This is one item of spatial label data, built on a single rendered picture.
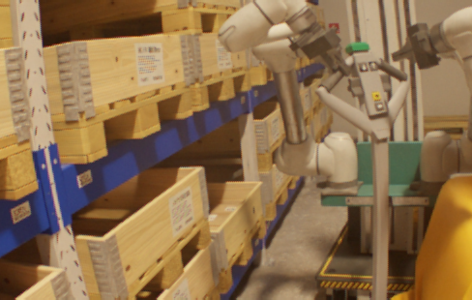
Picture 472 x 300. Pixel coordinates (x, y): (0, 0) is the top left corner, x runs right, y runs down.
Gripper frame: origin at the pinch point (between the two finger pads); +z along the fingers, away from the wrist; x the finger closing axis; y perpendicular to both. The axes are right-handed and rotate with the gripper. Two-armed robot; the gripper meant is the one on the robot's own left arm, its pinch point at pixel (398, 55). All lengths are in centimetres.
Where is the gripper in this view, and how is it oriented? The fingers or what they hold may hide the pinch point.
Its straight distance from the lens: 150.8
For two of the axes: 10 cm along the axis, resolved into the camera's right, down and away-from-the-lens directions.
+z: -4.5, 1.5, 8.8
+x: -2.4, -9.7, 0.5
